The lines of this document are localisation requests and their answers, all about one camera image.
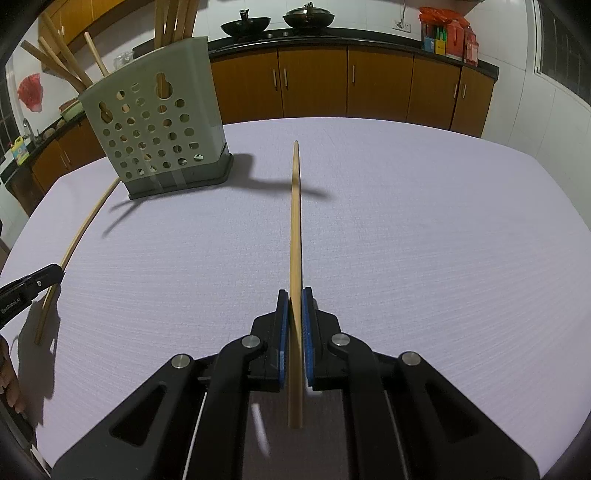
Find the white wall socket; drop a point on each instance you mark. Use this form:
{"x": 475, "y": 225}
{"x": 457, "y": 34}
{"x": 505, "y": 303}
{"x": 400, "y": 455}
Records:
{"x": 400, "y": 24}

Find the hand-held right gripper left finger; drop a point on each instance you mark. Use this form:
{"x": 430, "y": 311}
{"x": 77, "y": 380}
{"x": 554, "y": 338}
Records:
{"x": 284, "y": 341}

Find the black gas stove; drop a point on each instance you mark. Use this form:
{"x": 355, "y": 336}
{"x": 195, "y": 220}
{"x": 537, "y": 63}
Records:
{"x": 277, "y": 34}

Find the grey perforated utensil holder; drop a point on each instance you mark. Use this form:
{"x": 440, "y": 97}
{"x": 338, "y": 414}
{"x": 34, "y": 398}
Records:
{"x": 194, "y": 92}

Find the black wok with lid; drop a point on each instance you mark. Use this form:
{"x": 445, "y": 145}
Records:
{"x": 308, "y": 18}

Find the window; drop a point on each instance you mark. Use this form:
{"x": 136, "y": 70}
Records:
{"x": 565, "y": 50}

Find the person's left hand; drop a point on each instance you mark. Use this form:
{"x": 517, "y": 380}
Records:
{"x": 8, "y": 374}

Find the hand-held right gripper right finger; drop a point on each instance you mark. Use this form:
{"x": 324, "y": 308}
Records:
{"x": 308, "y": 341}

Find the red packages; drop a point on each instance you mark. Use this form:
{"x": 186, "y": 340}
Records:
{"x": 450, "y": 34}

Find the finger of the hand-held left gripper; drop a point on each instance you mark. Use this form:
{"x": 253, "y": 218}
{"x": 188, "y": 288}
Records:
{"x": 32, "y": 285}

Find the clear plastic bag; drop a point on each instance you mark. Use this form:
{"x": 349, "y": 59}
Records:
{"x": 123, "y": 60}

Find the red plastic bag on wall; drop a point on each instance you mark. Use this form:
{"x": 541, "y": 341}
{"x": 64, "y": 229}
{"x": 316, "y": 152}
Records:
{"x": 30, "y": 92}

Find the green plastic basin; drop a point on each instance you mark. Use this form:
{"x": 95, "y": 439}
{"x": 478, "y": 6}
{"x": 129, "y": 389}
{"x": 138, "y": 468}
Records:
{"x": 73, "y": 113}

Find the metal faucet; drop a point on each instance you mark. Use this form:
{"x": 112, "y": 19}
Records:
{"x": 28, "y": 131}

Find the yellow detergent bottle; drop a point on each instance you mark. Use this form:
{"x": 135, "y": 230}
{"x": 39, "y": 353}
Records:
{"x": 19, "y": 151}

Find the wooden wall cabinet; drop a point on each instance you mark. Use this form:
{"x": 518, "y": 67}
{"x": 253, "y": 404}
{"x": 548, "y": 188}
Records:
{"x": 92, "y": 14}

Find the wooden kitchen base cabinets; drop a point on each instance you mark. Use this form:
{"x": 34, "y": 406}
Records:
{"x": 314, "y": 78}

